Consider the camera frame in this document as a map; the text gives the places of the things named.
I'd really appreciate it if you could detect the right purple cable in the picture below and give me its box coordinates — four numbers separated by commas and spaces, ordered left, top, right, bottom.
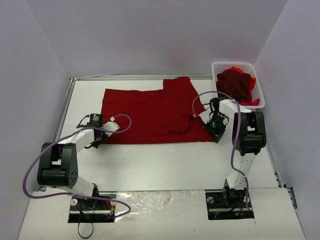
191, 91, 252, 212

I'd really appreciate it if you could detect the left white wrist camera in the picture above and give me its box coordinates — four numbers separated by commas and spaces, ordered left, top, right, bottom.
102, 116, 120, 137

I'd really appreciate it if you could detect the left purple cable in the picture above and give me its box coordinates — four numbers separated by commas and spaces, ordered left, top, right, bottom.
22, 113, 133, 217

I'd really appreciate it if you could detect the red t shirt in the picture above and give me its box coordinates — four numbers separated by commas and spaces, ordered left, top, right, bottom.
101, 76, 213, 145

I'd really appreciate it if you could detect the orange shirt in basket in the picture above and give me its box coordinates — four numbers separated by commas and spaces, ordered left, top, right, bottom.
230, 66, 261, 106

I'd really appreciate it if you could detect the thin black cable loop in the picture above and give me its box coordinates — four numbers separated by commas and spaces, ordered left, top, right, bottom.
76, 221, 94, 239

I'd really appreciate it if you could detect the purple cable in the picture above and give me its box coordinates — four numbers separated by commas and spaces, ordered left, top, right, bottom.
22, 113, 133, 217
191, 91, 252, 212

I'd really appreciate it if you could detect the dark red shirt in basket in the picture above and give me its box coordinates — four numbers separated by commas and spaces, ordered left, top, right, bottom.
216, 67, 252, 104

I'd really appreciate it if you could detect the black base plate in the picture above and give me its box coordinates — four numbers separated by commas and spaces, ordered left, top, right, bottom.
67, 196, 116, 224
205, 190, 255, 221

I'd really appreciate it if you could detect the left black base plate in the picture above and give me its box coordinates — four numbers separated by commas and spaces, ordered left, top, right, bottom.
67, 196, 116, 224

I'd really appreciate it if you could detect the white plastic basket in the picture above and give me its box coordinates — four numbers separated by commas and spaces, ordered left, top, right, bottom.
211, 61, 265, 109

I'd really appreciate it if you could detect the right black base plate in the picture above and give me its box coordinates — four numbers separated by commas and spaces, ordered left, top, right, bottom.
205, 190, 255, 221

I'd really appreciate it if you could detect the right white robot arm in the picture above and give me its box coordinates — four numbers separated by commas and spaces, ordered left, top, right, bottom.
199, 97, 267, 207

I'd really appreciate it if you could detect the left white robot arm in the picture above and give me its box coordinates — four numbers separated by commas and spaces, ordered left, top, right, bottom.
37, 113, 120, 209

